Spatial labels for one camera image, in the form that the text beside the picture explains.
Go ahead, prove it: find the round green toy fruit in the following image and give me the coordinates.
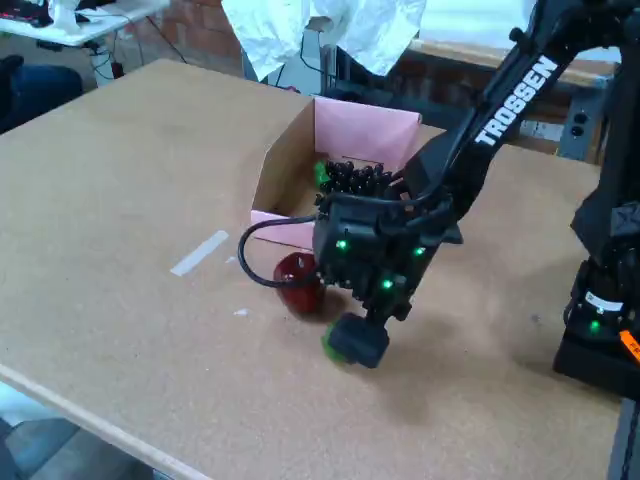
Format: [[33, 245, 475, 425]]
[[320, 323, 351, 367]]

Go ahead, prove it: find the pink cardboard box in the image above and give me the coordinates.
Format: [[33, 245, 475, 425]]
[[249, 97, 424, 251]]

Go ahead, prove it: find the white labelled box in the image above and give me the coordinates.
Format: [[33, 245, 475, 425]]
[[519, 119, 561, 144]]

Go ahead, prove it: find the dark red toy pomegranate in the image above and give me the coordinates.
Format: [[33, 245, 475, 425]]
[[272, 252, 324, 317]]

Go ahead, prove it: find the black toy grapes bunch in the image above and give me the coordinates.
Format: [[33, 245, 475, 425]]
[[313, 159, 396, 199]]

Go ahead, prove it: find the long white tape strip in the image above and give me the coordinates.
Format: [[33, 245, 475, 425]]
[[169, 229, 231, 277]]

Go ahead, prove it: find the wooden workbench with grey leg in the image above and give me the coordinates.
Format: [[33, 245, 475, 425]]
[[407, 39, 621, 166]]

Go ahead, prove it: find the white crumpled cloth sheet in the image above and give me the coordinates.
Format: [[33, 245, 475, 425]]
[[221, 0, 428, 81]]

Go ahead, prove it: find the white desk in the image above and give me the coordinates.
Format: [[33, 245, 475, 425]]
[[0, 0, 171, 47]]

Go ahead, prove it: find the person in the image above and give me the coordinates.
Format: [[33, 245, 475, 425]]
[[0, 54, 85, 135]]

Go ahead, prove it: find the dark keyboard with red lights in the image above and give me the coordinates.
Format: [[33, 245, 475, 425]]
[[0, 0, 54, 27]]

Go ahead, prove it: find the small black camera box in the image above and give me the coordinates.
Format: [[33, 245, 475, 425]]
[[315, 193, 384, 236]]

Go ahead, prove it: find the looped black camera cable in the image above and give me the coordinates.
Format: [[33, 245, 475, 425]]
[[238, 213, 321, 289]]

